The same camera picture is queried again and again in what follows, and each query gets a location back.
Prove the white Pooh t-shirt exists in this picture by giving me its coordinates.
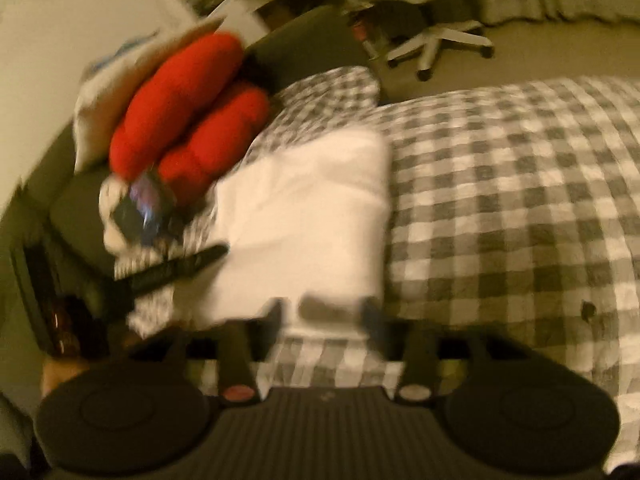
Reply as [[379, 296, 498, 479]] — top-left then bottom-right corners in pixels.
[[184, 127, 390, 338]]

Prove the person's left hand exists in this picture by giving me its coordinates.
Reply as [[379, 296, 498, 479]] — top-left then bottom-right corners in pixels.
[[40, 356, 91, 398]]

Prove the white flower plush cushion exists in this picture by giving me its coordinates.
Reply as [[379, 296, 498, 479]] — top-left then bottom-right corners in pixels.
[[98, 176, 139, 256]]

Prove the smartphone playing video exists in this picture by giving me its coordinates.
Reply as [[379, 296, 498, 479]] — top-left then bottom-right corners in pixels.
[[111, 169, 176, 246]]

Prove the grey checkered bed quilt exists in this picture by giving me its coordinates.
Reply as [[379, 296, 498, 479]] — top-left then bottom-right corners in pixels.
[[112, 65, 640, 470]]

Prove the red knitted cushion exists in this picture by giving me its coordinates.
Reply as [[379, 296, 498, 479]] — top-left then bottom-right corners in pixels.
[[108, 32, 271, 207]]

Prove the beige pillow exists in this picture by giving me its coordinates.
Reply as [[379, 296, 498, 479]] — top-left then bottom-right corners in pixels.
[[73, 18, 221, 174]]

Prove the grey office chair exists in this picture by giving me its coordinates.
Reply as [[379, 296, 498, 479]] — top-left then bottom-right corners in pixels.
[[328, 0, 497, 83]]

